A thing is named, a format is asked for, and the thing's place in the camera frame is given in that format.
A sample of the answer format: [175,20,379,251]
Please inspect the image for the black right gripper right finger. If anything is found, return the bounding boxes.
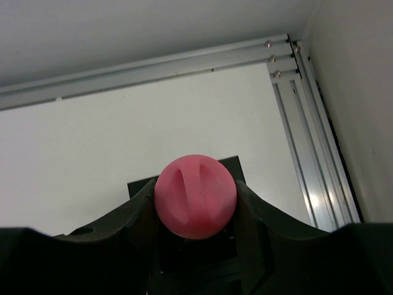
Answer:
[235,181,392,294]

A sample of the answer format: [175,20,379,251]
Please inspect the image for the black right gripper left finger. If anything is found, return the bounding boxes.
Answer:
[1,179,157,294]

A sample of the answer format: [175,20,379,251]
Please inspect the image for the pink-capped clear marker jar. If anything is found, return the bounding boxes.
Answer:
[154,155,237,240]

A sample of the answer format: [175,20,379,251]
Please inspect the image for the aluminium table frame rail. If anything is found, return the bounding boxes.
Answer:
[1,34,360,235]

